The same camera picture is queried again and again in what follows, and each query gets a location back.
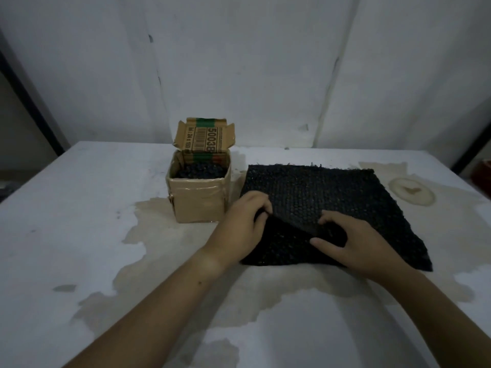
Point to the person's left hand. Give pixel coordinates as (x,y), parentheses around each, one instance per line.
(236,229)

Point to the person's right hand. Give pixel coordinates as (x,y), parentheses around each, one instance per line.
(364,247)

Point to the person's right thumb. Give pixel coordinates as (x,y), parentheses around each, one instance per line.
(326,247)

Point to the person's left fingers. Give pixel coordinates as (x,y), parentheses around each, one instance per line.
(261,212)

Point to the black woven mesh mat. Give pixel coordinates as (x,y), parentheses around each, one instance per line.
(330,210)

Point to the person's right forearm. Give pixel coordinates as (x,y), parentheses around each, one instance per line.
(433,318)

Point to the person's left forearm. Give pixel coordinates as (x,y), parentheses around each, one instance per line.
(149,316)

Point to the open brown cardboard box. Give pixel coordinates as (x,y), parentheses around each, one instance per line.
(201,180)

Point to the pile of small black pieces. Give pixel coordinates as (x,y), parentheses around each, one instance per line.
(201,170)

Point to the dark red container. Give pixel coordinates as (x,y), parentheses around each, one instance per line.
(482,176)

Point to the black metal frame bar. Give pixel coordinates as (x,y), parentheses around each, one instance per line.
(472,149)
(27,99)

